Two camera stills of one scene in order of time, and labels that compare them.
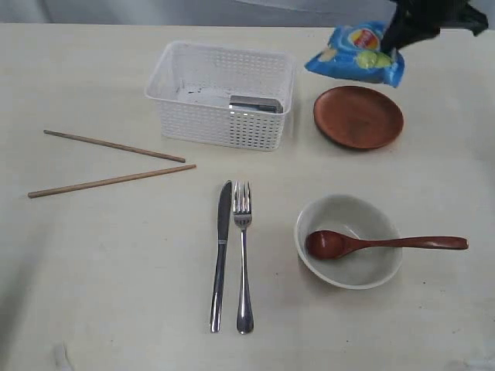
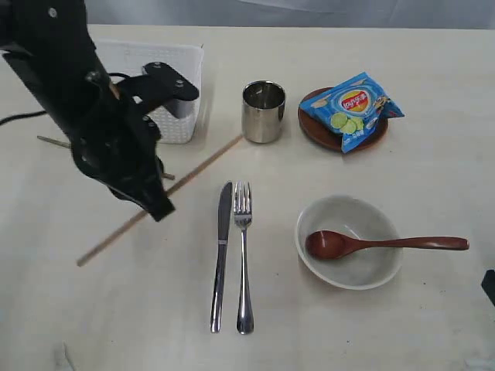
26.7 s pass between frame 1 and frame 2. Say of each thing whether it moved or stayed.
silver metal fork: stayed
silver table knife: stayed
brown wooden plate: moved
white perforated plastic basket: moved
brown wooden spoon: stayed
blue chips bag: moved
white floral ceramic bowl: stayed
